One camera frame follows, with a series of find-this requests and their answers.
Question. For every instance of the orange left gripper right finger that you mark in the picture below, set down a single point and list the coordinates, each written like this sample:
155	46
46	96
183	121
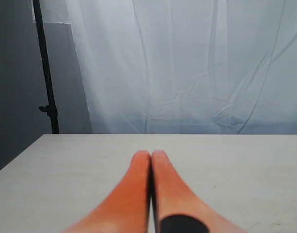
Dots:
176	208

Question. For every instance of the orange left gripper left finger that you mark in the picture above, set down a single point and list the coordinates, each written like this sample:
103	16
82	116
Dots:
126	208

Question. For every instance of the black stand pole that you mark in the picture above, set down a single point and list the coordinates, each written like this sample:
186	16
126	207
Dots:
50	109

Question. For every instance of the white backdrop cloth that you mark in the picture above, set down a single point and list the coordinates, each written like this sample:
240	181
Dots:
188	66

